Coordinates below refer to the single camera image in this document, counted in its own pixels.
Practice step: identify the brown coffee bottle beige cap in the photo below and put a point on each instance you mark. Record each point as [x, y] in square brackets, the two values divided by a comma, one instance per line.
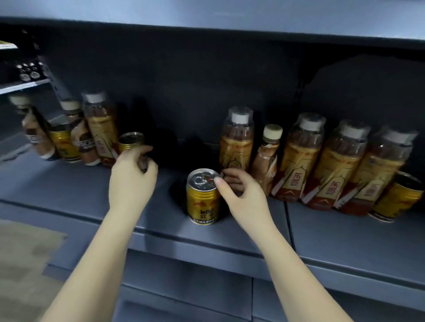
[265, 162]
[35, 136]
[83, 142]

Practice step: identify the person's right hand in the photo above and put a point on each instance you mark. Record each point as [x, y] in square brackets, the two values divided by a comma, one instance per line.
[249, 205]

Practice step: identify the row of dark glass bottles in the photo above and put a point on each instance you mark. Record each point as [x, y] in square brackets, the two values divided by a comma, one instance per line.
[30, 71]

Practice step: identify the person's right forearm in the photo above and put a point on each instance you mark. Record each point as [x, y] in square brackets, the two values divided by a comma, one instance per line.
[299, 282]

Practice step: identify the person's left hand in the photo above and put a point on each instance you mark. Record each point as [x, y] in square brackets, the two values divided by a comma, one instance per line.
[131, 185]

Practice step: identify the dark grey metal shelf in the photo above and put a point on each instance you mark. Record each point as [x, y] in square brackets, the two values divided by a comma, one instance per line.
[332, 232]

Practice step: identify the person's left forearm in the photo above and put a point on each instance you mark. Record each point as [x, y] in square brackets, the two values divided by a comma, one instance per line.
[96, 265]

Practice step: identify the black store shelving white strips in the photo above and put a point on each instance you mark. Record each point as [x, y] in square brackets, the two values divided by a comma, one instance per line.
[20, 87]

